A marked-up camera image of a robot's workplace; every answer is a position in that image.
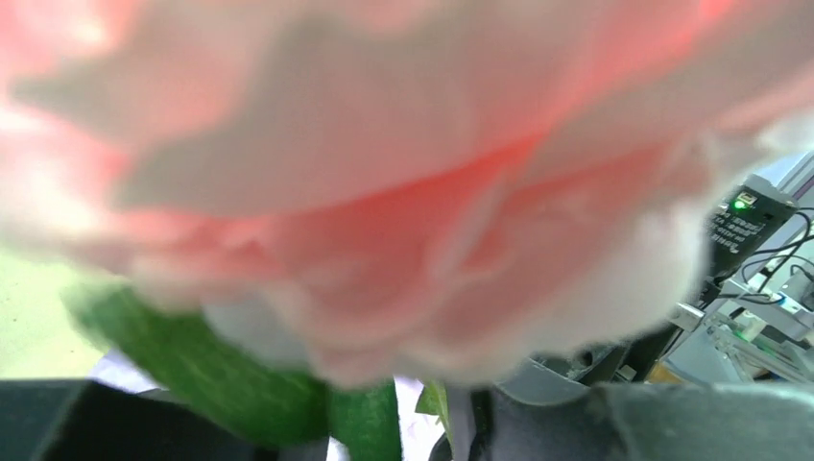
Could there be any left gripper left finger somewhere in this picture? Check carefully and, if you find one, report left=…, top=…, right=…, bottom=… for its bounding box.
left=1, top=380, right=328, bottom=461

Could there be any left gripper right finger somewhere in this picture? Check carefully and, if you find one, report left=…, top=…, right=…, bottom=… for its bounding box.
left=431, top=361, right=813, bottom=461

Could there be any pink double rose stem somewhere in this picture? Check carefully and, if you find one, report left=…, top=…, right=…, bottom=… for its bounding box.
left=1, top=1, right=813, bottom=460

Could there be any black electronics box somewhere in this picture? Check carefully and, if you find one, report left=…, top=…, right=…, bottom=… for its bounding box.
left=707, top=175, right=799, bottom=283

